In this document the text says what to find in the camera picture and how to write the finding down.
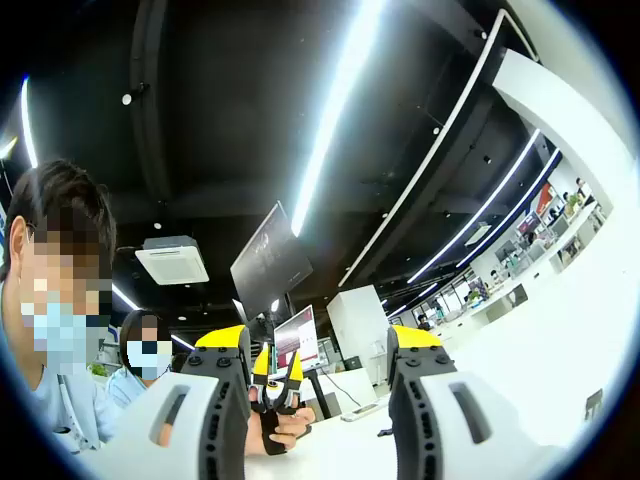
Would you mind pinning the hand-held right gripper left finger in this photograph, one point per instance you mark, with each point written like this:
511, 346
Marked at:
220, 410

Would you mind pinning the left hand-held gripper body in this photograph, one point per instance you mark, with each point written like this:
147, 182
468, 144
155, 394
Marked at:
274, 397

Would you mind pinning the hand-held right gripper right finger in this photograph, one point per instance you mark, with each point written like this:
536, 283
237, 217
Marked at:
425, 410

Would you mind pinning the black plastic buckle part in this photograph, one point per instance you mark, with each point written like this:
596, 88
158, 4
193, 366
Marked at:
386, 432

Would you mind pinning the person's left hand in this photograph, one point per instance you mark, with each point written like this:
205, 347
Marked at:
290, 425

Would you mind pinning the monitor with red screen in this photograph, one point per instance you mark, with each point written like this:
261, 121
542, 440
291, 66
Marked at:
297, 335

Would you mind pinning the white remote control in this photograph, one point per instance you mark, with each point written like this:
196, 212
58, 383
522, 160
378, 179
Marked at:
364, 411

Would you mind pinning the square white pillar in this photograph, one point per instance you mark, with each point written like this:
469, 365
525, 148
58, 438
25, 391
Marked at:
357, 335

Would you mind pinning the large dark hanging screen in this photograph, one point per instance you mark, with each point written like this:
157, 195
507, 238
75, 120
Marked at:
270, 260

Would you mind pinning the white office desk row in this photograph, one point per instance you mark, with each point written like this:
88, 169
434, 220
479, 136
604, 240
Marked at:
500, 300

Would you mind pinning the white ceiling air conditioner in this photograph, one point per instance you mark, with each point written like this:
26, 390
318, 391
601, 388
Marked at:
172, 262

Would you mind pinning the person's body in blue shirt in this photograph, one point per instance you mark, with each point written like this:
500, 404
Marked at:
75, 400

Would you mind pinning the long ceiling light strip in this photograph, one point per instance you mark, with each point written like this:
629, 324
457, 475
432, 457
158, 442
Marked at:
335, 115

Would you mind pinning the wide white column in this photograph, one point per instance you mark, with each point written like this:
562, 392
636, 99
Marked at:
560, 125

